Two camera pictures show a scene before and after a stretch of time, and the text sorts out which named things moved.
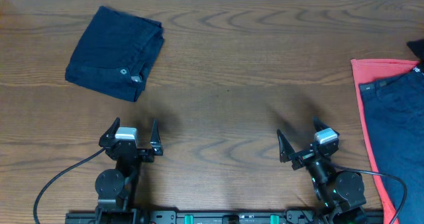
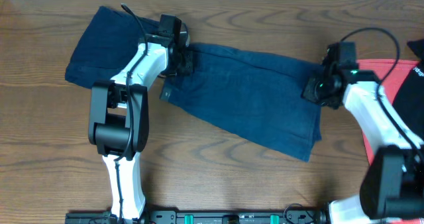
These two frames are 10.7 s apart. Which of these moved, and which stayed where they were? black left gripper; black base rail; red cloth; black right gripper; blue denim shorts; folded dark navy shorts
Moved: blue denim shorts; black right gripper; black left gripper
Stayed: black base rail; red cloth; folded dark navy shorts
